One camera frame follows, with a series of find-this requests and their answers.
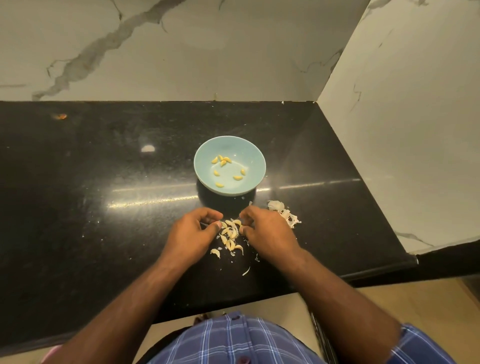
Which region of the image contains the person's left hand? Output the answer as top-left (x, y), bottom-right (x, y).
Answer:
top-left (160, 207), bottom-right (225, 273)

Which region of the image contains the person's right hand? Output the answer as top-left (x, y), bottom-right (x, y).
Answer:
top-left (238, 204), bottom-right (303, 267)

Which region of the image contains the pile of garlic skins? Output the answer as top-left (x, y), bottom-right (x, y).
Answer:
top-left (209, 217), bottom-right (246, 261)

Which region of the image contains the light blue bowl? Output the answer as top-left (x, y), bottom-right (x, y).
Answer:
top-left (193, 135), bottom-right (268, 197)

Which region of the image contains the cluster of peeled garlic cloves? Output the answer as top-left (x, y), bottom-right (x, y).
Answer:
top-left (210, 154), bottom-right (249, 189)

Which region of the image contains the person's right forearm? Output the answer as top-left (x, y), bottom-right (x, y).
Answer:
top-left (279, 249), bottom-right (402, 364)

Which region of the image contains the person's left forearm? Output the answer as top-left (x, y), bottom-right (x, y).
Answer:
top-left (45, 256), bottom-right (189, 364)

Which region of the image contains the blue plaid shirt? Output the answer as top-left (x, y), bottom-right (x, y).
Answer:
top-left (146, 312), bottom-right (457, 364)

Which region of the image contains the black cabinet trim strip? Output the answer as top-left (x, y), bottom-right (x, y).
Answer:
top-left (309, 311), bottom-right (339, 364)

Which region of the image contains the pink plastic bucket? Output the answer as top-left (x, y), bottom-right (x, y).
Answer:
top-left (41, 345), bottom-right (63, 363)

